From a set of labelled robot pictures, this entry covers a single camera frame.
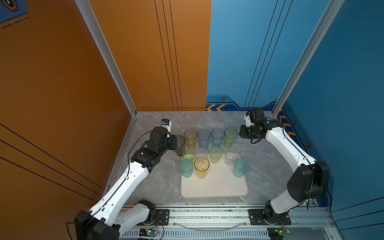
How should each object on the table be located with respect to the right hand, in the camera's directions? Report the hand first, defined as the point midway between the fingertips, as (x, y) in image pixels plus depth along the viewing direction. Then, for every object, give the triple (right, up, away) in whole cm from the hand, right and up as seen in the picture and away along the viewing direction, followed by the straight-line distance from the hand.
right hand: (240, 133), depth 86 cm
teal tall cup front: (+1, -20, +3) cm, 21 cm away
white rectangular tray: (-12, -28, -1) cm, 31 cm away
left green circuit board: (-49, -47, -15) cm, 69 cm away
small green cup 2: (-14, -13, +5) cm, 20 cm away
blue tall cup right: (-12, -2, +9) cm, 15 cm away
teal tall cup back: (-32, -20, +2) cm, 38 cm away
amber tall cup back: (-23, -16, -9) cm, 29 cm away
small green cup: (-30, -13, +6) cm, 34 cm away
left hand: (-37, 0, -9) cm, 38 cm away
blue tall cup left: (-21, -2, +3) cm, 22 cm away
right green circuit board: (+13, -47, -16) cm, 51 cm away
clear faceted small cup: (-4, -15, +7) cm, 17 cm away
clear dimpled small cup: (-23, -12, +3) cm, 26 cm away
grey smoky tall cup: (-35, -7, +2) cm, 36 cm away
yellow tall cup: (-29, -2, +10) cm, 31 cm away
